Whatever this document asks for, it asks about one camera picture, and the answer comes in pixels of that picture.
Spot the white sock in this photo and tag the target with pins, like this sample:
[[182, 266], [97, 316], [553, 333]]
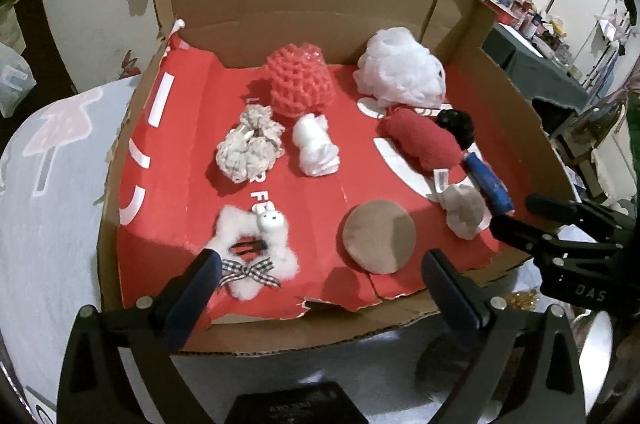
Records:
[[315, 146]]

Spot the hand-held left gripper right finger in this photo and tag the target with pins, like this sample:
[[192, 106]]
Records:
[[452, 299]]

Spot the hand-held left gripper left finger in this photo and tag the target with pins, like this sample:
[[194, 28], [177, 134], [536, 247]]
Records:
[[192, 299]]

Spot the small glass jar gold contents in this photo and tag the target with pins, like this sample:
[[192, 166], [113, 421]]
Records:
[[522, 301]]

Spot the clear plastic bag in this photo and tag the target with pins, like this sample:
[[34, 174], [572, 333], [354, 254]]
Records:
[[15, 78]]

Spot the dark patterned square box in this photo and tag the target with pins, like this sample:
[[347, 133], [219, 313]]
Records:
[[295, 404]]

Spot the grey and white cloth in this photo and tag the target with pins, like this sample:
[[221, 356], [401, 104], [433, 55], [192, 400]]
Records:
[[465, 211]]

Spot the dark brown door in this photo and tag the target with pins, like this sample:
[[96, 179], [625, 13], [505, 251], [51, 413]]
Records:
[[50, 28]]

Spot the brown round pad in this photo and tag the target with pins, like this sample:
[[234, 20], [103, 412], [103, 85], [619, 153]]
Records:
[[380, 236]]

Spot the black fluffy scrunchie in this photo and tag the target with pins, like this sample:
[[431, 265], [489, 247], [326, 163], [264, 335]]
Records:
[[455, 123]]

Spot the white mesh bath pouf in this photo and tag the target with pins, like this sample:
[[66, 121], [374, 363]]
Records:
[[400, 63]]

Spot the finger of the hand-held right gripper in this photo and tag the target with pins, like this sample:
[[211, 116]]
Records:
[[550, 206], [515, 231]]

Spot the red plush pouch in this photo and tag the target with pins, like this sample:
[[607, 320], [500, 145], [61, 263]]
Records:
[[425, 143]]

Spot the blue cloth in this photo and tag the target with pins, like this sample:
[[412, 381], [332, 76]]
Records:
[[487, 184]]

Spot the white fluffy star hair clip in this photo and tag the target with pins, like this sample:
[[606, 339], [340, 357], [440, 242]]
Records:
[[240, 224]]

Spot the coral mesh bath pouf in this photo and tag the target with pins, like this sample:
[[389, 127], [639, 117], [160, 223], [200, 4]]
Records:
[[297, 78]]

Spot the cluttered dark side table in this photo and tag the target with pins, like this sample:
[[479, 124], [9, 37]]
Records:
[[525, 13]]

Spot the beige crochet scrunchie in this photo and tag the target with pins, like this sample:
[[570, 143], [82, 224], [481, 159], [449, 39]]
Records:
[[247, 151]]

